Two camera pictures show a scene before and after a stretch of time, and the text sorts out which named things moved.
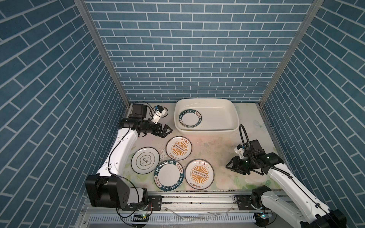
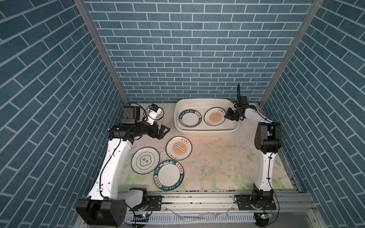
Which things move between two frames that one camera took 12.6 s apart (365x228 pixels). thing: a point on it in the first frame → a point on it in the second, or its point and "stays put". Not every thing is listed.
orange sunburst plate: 199,174 → 214,116
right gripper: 235,165 → 227,115
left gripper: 161,134 stays put
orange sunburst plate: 178,147 stays put
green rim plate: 168,175 stays put
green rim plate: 190,118 stays put
